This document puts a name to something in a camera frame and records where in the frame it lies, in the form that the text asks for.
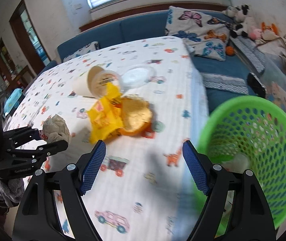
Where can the white paper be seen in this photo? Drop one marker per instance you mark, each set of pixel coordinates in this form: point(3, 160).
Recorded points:
point(56, 125)

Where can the white paper cup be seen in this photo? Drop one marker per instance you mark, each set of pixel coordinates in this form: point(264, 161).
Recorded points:
point(81, 85)

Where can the clear round plastic lid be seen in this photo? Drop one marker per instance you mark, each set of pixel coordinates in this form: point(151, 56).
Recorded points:
point(138, 76)

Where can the blue sofa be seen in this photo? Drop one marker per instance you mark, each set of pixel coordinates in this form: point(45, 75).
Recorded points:
point(138, 27)

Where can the yellow snack wrapper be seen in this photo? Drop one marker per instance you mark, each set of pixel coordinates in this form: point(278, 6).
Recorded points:
point(102, 120)

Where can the grey plush toy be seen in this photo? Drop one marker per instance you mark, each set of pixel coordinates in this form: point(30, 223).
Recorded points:
point(228, 11)

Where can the green plastic basket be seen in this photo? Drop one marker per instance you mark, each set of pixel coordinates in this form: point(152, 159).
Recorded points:
point(278, 170)

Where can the blue patterned cushion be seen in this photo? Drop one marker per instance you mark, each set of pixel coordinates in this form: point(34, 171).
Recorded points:
point(250, 54)

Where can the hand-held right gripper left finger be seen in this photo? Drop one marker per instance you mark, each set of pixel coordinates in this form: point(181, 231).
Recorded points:
point(94, 165)

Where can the orange fox plush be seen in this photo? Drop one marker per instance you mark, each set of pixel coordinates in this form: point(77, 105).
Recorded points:
point(269, 31)

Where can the black device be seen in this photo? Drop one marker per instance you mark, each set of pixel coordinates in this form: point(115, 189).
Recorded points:
point(257, 84)

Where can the pink plush toy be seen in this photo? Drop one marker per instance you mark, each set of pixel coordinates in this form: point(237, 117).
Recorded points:
point(255, 33)

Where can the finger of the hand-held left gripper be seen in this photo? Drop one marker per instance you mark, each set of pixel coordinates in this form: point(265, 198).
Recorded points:
point(50, 147)
point(20, 135)

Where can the round labelled plastic tub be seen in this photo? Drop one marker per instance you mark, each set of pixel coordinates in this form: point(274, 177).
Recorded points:
point(105, 80)

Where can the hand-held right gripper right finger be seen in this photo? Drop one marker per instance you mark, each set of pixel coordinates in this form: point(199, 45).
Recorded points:
point(195, 168)

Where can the white wall switch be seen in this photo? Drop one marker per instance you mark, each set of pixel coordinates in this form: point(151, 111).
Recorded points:
point(77, 5)

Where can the clear plastic storage box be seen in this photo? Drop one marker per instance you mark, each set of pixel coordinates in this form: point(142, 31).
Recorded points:
point(280, 93)

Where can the blue patterned cloth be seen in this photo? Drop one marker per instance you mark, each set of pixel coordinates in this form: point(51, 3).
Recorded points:
point(225, 84)

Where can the small orange ball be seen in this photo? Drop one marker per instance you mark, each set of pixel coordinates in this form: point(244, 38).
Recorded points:
point(230, 51)

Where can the small printed pillow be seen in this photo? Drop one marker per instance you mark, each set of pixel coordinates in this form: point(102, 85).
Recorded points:
point(82, 50)

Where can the black white cow plush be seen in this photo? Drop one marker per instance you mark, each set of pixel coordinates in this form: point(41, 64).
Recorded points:
point(240, 12)

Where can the wooden display cabinet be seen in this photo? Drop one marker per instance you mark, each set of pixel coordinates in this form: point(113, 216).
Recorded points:
point(3, 60)

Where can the blue wet wipes pack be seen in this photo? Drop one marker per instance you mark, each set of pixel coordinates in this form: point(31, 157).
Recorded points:
point(14, 100)

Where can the butterfly print pillow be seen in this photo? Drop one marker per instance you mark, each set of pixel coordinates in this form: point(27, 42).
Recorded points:
point(195, 30)

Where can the wooden door frame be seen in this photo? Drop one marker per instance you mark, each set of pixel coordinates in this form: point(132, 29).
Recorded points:
point(15, 30)

